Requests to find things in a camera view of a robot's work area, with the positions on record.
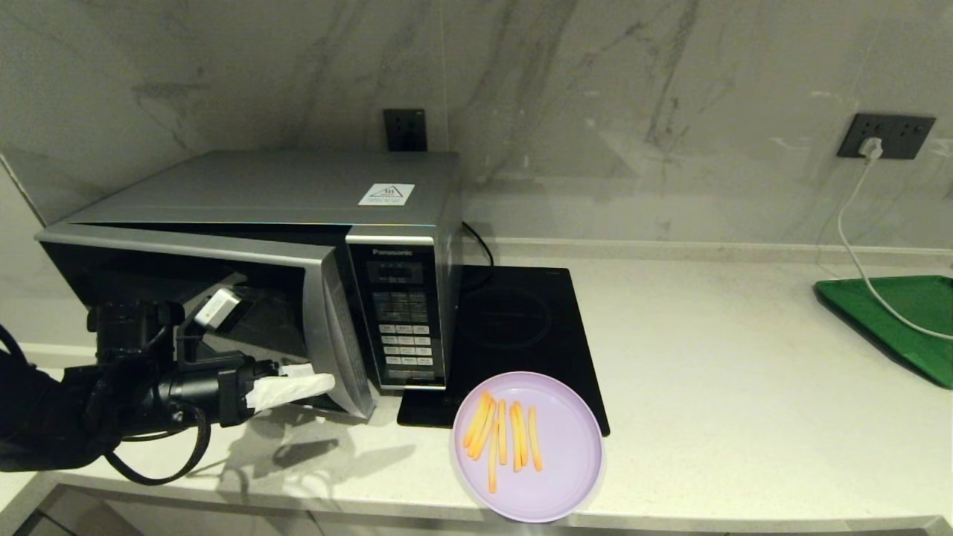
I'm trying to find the wide black wall socket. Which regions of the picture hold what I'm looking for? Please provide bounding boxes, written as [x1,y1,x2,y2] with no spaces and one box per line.
[837,113,937,161]

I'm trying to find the white power cable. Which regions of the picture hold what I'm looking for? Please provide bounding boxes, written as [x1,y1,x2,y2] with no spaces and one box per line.
[836,158,953,342]

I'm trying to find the green plastic tray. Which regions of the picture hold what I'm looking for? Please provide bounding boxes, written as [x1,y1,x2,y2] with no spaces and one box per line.
[814,275,953,389]

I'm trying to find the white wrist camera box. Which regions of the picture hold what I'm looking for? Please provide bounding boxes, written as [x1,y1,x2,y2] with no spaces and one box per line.
[194,288,241,333]

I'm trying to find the thin black cable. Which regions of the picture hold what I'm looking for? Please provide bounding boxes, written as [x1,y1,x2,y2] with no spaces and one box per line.
[462,221,496,270]

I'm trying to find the cabinet front panel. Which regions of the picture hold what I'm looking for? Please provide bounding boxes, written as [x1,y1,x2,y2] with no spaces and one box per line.
[313,512,727,536]
[15,488,315,536]

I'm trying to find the small black wall socket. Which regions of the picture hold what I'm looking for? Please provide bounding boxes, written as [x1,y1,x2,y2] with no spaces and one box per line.
[383,109,428,153]

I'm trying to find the lilac round plate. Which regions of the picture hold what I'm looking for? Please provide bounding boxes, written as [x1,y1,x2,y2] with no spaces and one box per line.
[452,371,605,523]

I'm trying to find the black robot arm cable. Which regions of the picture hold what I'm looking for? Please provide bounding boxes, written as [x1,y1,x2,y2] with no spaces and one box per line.
[103,402,214,487]

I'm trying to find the white warning sticker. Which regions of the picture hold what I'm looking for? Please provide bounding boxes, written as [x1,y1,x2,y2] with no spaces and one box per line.
[358,183,415,207]

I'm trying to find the black glass microwave door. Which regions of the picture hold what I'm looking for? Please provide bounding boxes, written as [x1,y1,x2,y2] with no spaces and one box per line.
[35,223,377,420]

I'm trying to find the silver Panasonic microwave oven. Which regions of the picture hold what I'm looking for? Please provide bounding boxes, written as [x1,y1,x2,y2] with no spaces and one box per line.
[56,151,465,392]

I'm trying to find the black induction cooktop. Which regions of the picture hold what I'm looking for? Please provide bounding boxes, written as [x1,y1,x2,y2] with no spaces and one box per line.
[397,266,611,437]

